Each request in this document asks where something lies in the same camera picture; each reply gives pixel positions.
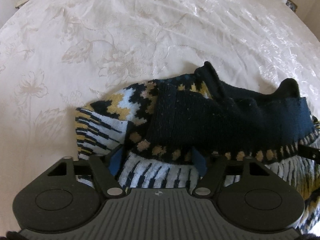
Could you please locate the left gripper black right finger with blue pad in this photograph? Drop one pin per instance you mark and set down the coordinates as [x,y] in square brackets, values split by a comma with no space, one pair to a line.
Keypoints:
[220,171]

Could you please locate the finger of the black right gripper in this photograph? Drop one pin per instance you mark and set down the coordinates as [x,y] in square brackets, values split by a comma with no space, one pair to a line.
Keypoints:
[308,152]

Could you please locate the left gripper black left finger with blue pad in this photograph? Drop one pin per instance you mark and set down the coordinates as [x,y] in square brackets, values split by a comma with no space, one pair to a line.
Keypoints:
[102,170]

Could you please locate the navy yellow patterned knit sweater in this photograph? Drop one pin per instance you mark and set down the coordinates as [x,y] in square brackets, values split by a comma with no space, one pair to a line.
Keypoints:
[165,133]

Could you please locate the cream floral bedspread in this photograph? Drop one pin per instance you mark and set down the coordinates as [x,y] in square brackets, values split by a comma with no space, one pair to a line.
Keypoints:
[57,55]

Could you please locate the white left nightstand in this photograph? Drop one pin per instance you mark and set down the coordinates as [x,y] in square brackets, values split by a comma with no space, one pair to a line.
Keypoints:
[20,3]

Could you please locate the picture frame on right nightstand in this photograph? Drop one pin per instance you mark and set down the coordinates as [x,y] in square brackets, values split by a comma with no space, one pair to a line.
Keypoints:
[291,5]

